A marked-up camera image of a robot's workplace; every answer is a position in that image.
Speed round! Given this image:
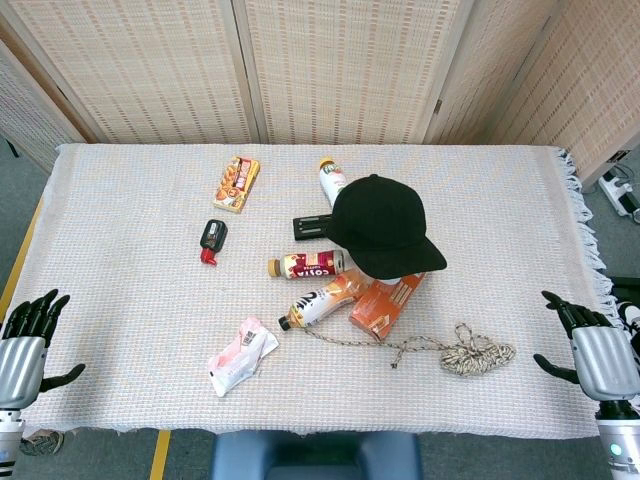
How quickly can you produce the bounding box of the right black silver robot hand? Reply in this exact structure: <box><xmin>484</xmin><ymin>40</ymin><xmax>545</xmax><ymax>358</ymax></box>
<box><xmin>533</xmin><ymin>290</ymin><xmax>640</xmax><ymax>402</ymax></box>

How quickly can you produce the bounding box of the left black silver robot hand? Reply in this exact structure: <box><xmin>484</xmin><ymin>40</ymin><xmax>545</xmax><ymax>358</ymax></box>
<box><xmin>0</xmin><ymin>288</ymin><xmax>87</xmax><ymax>409</ymax></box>

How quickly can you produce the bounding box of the black baseball cap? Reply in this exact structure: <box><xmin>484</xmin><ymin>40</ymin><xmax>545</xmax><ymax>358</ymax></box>
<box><xmin>324</xmin><ymin>174</ymin><xmax>448</xmax><ymax>280</ymax></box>

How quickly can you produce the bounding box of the black white shoe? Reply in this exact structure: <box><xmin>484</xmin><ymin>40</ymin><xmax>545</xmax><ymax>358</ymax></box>
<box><xmin>617</xmin><ymin>299</ymin><xmax>640</xmax><ymax>371</ymax></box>

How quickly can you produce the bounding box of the brown shoe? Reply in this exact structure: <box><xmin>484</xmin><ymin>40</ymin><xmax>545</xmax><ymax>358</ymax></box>
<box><xmin>19</xmin><ymin>430</ymin><xmax>65</xmax><ymax>457</ymax></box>

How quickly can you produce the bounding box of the woven fringed tablecloth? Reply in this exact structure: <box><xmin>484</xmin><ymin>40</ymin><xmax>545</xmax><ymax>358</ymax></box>
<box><xmin>9</xmin><ymin>143</ymin><xmax>632</xmax><ymax>441</ymax></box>

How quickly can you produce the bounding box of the white power strip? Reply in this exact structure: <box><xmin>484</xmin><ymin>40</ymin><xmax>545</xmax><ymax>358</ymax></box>
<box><xmin>598</xmin><ymin>172</ymin><xmax>640</xmax><ymax>225</ymax></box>

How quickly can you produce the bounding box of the pink white plastic packet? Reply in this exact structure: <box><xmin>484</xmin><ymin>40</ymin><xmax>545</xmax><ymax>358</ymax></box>
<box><xmin>207</xmin><ymin>315</ymin><xmax>280</xmax><ymax>399</ymax></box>

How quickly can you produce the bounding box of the black sauce bottle red cap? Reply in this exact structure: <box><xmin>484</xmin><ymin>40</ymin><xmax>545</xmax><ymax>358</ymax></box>
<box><xmin>199</xmin><ymin>218</ymin><xmax>230</xmax><ymax>267</ymax></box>

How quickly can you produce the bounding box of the orange carton box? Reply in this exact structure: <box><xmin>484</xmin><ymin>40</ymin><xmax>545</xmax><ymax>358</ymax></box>
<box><xmin>348</xmin><ymin>272</ymin><xmax>428</xmax><ymax>342</ymax></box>

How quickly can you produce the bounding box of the woven folding screen panel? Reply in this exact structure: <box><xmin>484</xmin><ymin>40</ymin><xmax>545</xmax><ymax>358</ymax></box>
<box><xmin>499</xmin><ymin>0</ymin><xmax>640</xmax><ymax>187</ymax></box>
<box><xmin>232</xmin><ymin>0</ymin><xmax>476</xmax><ymax>145</ymax></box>
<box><xmin>0</xmin><ymin>0</ymin><xmax>266</xmax><ymax>145</ymax></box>
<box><xmin>0</xmin><ymin>39</ymin><xmax>87</xmax><ymax>174</ymax></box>
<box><xmin>424</xmin><ymin>0</ymin><xmax>571</xmax><ymax>146</ymax></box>

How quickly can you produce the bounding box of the yellow snack box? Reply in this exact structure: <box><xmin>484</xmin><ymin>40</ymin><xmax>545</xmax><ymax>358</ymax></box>
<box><xmin>212</xmin><ymin>155</ymin><xmax>262</xmax><ymax>215</ymax></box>

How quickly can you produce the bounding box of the orange juice bottle black cap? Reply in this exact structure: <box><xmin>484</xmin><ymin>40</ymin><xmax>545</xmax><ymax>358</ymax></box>
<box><xmin>277</xmin><ymin>268</ymin><xmax>374</xmax><ymax>332</ymax></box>

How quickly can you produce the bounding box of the Costa coffee bottle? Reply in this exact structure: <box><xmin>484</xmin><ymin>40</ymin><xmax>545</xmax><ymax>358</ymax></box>
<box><xmin>266</xmin><ymin>248</ymin><xmax>354</xmax><ymax>279</ymax></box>

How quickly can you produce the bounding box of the black rectangular device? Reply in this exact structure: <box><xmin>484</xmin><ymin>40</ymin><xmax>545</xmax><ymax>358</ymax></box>
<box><xmin>292</xmin><ymin>213</ymin><xmax>334</xmax><ymax>243</ymax></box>

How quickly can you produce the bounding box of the white drink bottle yellow cap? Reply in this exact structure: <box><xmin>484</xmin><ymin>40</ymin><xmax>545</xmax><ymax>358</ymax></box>
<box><xmin>319</xmin><ymin>157</ymin><xmax>350</xmax><ymax>207</ymax></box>

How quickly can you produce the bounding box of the speckled beige rope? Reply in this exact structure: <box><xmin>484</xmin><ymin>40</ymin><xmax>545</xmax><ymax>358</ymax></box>
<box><xmin>302</xmin><ymin>323</ymin><xmax>517</xmax><ymax>376</ymax></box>

